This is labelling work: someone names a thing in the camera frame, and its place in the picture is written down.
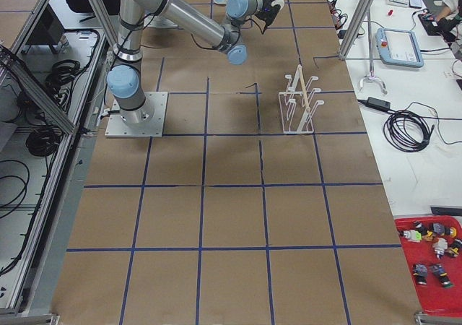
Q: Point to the white wire cup rack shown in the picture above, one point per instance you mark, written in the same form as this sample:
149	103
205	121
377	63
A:
297	105

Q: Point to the teach pendant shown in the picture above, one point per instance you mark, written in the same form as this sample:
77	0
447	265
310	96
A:
399	48

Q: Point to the pale green cup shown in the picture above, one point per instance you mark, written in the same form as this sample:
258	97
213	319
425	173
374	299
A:
278	4

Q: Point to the red parts tray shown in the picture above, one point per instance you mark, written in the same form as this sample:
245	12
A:
432	247

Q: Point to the reacher grabber tool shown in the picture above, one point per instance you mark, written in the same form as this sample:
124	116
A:
371	77

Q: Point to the black power adapter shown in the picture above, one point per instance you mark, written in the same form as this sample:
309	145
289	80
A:
378	104

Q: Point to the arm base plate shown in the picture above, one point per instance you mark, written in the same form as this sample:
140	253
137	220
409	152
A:
147	121

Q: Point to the aluminium frame post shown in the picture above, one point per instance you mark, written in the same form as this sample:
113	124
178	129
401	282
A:
360	12

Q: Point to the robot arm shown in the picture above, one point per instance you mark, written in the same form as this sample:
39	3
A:
124	77

